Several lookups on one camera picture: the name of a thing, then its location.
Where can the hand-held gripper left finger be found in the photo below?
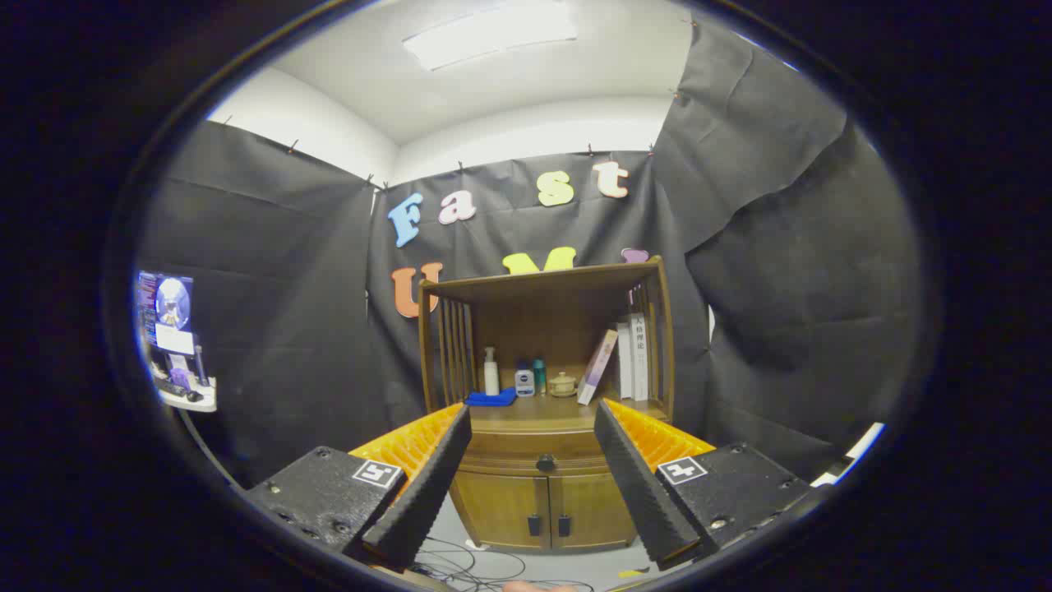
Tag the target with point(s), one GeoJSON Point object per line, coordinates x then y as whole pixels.
{"type": "Point", "coordinates": [427, 493]}

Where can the purple and white book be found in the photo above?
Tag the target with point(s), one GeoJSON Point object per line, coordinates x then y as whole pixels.
{"type": "Point", "coordinates": [597, 366]}

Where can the wooden drawer with black knob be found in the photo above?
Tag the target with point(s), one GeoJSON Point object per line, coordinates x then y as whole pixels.
{"type": "Point", "coordinates": [509, 452]}

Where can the wooden countertop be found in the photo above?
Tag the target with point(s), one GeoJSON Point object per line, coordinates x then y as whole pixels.
{"type": "Point", "coordinates": [551, 413]}

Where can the plain white book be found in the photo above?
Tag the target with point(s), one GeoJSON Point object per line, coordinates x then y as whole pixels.
{"type": "Point", "coordinates": [624, 362]}

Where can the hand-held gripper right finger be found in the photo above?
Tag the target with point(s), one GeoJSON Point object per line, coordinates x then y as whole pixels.
{"type": "Point", "coordinates": [637, 493]}

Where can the ceiling light panel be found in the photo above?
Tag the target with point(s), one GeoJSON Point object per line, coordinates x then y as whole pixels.
{"type": "Point", "coordinates": [489, 34]}

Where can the blue folded cloth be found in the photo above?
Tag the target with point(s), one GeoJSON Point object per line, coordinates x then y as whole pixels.
{"type": "Point", "coordinates": [491, 399]}

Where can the white bottle with blue cap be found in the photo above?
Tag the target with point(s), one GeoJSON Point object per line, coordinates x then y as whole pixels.
{"type": "Point", "coordinates": [524, 383]}

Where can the wooden cabinet door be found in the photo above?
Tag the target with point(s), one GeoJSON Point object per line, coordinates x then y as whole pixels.
{"type": "Point", "coordinates": [501, 510]}
{"type": "Point", "coordinates": [588, 510]}

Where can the wooden cabinet with hutch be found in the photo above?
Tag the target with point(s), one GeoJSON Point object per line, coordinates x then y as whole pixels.
{"type": "Point", "coordinates": [534, 325]}

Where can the teal bottle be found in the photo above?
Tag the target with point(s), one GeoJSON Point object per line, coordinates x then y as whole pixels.
{"type": "Point", "coordinates": [540, 378]}

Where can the black backdrop cloth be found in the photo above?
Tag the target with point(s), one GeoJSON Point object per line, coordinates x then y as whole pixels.
{"type": "Point", "coordinates": [271, 288]}

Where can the white book with black print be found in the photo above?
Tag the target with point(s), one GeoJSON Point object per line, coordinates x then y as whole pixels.
{"type": "Point", "coordinates": [640, 358]}

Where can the beige lidded teacup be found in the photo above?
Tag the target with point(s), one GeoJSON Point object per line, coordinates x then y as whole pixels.
{"type": "Point", "coordinates": [563, 386]}

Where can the white pump bottle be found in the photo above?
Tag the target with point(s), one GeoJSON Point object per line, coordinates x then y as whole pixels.
{"type": "Point", "coordinates": [491, 374]}

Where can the computer monitor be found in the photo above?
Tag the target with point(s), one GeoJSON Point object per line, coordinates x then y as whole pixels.
{"type": "Point", "coordinates": [168, 308]}

